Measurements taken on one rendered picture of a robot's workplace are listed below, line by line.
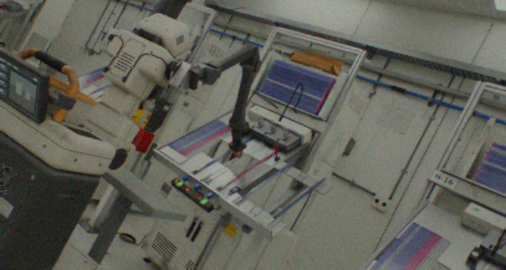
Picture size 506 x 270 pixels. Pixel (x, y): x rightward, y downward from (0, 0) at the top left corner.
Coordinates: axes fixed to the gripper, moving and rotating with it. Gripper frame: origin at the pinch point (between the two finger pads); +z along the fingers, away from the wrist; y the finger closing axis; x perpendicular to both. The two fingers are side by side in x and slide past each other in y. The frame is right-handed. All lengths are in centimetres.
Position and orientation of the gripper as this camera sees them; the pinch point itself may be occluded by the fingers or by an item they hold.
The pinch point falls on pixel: (238, 156)
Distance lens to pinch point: 253.6
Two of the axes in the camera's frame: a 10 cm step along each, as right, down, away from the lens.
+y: -7.1, -3.5, 6.2
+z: 0.7, 8.3, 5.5
